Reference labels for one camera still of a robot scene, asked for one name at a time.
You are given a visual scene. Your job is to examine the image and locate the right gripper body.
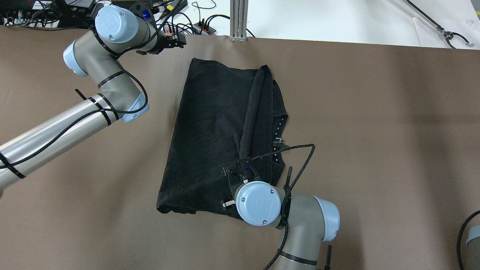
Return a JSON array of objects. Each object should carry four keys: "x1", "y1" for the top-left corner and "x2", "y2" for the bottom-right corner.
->
[{"x1": 227, "y1": 183, "x2": 242, "y2": 205}]

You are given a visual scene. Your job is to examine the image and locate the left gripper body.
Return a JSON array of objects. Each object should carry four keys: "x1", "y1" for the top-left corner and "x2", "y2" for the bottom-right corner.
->
[{"x1": 154, "y1": 31, "x2": 178, "y2": 54}]

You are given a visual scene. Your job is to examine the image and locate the black graphic t-shirt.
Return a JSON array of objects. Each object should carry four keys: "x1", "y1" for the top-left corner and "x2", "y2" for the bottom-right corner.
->
[{"x1": 156, "y1": 58, "x2": 288, "y2": 219}]

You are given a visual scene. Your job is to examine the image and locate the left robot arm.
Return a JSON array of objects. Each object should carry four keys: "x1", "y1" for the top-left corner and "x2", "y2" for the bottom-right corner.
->
[{"x1": 0, "y1": 4, "x2": 186, "y2": 192}]

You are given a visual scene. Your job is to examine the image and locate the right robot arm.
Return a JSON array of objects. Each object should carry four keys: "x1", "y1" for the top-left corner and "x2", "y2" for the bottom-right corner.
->
[{"x1": 222, "y1": 181, "x2": 341, "y2": 270}]

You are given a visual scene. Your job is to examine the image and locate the orange grey power strip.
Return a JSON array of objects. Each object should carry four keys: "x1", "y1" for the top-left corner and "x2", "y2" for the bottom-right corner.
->
[{"x1": 193, "y1": 21, "x2": 217, "y2": 36}]

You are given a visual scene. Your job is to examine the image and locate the metal reacher grabber tool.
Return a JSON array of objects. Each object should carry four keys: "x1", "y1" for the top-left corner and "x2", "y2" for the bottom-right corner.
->
[{"x1": 402, "y1": 0, "x2": 475, "y2": 49}]

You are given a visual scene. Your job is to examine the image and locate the aluminium frame post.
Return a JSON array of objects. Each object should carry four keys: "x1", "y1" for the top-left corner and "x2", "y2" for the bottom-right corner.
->
[{"x1": 229, "y1": 0, "x2": 249, "y2": 42}]

